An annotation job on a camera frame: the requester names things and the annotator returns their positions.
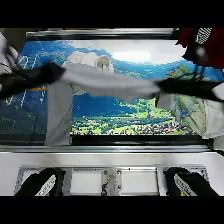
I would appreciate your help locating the grey long-sleeved shirt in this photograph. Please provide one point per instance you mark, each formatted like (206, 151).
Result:
(110, 83)

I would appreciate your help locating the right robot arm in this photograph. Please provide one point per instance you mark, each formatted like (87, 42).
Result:
(190, 87)

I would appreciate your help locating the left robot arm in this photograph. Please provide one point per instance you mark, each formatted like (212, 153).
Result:
(23, 81)

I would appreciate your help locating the black and white striped garment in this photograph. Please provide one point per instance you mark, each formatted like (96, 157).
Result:
(203, 35)

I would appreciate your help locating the red garment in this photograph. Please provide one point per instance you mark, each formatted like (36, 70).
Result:
(217, 46)

